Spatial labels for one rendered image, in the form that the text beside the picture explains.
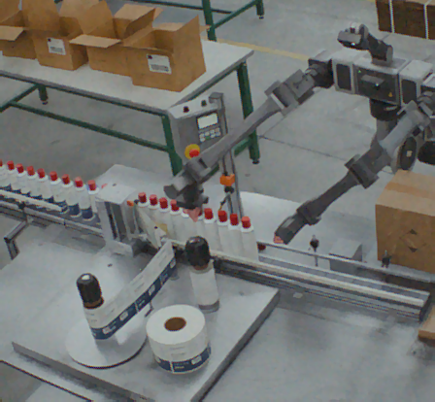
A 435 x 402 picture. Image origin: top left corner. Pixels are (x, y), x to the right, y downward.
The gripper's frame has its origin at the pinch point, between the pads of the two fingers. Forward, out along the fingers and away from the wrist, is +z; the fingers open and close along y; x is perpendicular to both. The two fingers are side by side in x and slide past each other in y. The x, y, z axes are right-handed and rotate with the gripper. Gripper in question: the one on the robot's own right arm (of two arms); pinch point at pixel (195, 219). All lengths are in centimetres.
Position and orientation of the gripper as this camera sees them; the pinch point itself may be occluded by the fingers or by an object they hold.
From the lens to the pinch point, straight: 317.7
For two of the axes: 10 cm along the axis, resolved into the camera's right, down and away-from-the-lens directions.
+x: 4.9, -5.2, 7.0
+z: 1.3, 8.4, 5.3
